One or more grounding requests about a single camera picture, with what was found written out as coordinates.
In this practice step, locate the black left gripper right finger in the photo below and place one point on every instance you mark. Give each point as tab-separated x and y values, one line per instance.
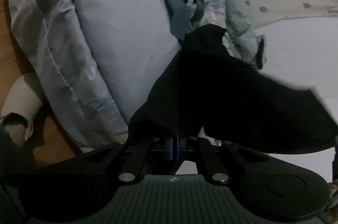
225	164

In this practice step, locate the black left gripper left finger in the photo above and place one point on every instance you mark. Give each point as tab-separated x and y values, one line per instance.
130	162

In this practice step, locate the black garment with drawstring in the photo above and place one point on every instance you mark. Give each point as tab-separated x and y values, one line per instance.
204	88

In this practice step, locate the white slipper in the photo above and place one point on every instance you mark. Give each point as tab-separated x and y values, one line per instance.
22	104

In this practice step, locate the light teal puffer jacket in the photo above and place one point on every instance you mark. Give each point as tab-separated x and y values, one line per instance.
243	42

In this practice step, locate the blue forest print duvet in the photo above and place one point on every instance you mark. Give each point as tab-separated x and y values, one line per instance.
96	60

